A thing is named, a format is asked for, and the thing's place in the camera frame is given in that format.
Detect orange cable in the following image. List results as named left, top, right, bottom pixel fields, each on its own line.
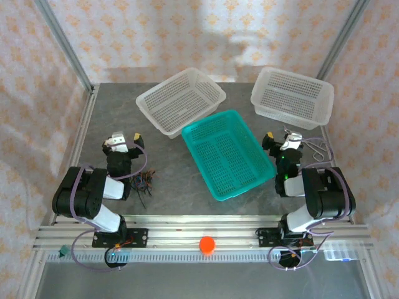
left=133, top=176, right=155, bottom=192
left=138, top=168, right=158, bottom=191

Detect metal tongs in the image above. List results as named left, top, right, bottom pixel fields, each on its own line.
left=282, top=124, right=333, bottom=161

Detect teal perforated plastic basket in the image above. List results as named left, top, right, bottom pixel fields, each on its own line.
left=181, top=109, right=277, bottom=202

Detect white perforated plastic basket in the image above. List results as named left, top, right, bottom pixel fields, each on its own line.
left=135, top=67, right=228, bottom=140
left=250, top=66, right=335, bottom=131

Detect black base electronics module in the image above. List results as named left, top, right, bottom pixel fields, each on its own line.
left=278, top=247, right=302, bottom=270
left=105, top=245, right=129, bottom=270

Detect orange ball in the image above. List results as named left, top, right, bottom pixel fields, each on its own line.
left=199, top=235, right=216, bottom=257

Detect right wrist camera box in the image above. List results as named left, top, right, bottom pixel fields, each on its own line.
left=281, top=131, right=304, bottom=151

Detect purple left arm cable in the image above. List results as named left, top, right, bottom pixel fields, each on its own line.
left=69, top=140, right=149, bottom=272

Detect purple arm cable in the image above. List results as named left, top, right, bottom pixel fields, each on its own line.
left=69, top=140, right=149, bottom=272
left=268, top=136, right=349, bottom=272

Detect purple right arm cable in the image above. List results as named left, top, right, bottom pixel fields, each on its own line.
left=268, top=136, right=349, bottom=272

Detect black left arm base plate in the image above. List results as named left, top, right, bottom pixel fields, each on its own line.
left=92, top=228, right=149, bottom=249

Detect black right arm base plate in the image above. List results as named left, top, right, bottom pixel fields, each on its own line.
left=255, top=228, right=314, bottom=249

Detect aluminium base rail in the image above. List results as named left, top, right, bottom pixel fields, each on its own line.
left=32, top=214, right=373, bottom=252

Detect grey slotted cable duct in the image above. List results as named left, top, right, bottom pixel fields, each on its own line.
left=46, top=250, right=325, bottom=264

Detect aluminium frame post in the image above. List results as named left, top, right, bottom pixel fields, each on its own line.
left=316, top=0, right=372, bottom=81
left=32, top=0, right=95, bottom=95

